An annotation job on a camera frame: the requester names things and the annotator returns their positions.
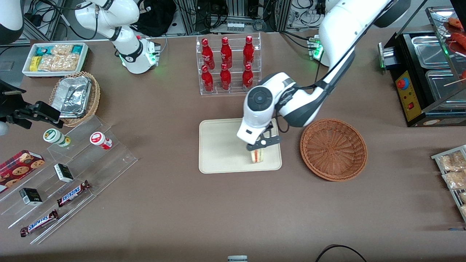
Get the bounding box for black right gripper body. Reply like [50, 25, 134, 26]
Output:
[0, 80, 27, 126]

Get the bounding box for beige plastic serving tray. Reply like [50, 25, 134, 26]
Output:
[199, 118, 283, 174]

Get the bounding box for light wicker basket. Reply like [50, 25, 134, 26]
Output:
[48, 71, 101, 127]

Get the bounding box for round brown wicker basket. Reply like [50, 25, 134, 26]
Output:
[300, 118, 368, 182]

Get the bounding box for tray of packaged snacks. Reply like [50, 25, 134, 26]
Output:
[431, 145, 466, 222]

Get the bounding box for green-lid white cup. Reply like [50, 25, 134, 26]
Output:
[43, 128, 71, 147]

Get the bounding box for stacked aluminium foil trays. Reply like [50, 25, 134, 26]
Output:
[51, 76, 92, 119]

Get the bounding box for white plastic snack bin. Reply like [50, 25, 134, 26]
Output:
[22, 42, 89, 78]

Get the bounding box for clear acrylic bottle rack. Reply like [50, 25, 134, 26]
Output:
[196, 32, 262, 96]

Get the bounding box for red-lid white cup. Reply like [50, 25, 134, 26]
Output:
[90, 132, 113, 150]

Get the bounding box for small black carton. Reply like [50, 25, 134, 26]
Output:
[54, 163, 74, 183]
[19, 188, 43, 205]

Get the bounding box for large clear cracker bag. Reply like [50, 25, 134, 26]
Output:
[38, 53, 80, 71]

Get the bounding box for red cola bottle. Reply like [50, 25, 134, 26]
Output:
[220, 64, 232, 91]
[220, 37, 233, 69]
[242, 64, 254, 89]
[243, 35, 255, 67]
[201, 65, 214, 92]
[201, 38, 215, 70]

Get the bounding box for red cookie box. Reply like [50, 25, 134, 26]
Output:
[0, 150, 46, 193]

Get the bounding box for small clear cracker bag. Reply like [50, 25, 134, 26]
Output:
[51, 44, 74, 56]

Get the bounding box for clear acrylic tiered display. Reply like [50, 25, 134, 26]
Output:
[0, 116, 138, 245]

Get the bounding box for Snickers chocolate bar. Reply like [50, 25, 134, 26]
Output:
[20, 210, 59, 237]
[56, 180, 91, 207]

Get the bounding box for white power strip green light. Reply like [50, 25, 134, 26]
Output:
[307, 35, 325, 61]

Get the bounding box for black hot dog roller machine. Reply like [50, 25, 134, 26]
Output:
[378, 5, 466, 128]

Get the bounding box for black fabric bag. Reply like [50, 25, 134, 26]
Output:
[135, 0, 177, 37]

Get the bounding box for stainless steel pan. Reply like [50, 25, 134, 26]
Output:
[411, 36, 450, 69]
[425, 69, 466, 103]

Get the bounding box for clear bag of fried snacks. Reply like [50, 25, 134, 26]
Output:
[439, 152, 466, 172]
[442, 171, 466, 190]

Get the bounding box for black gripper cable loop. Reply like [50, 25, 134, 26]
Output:
[273, 115, 290, 134]

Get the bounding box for black floor cable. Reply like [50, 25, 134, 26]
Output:
[315, 245, 367, 262]

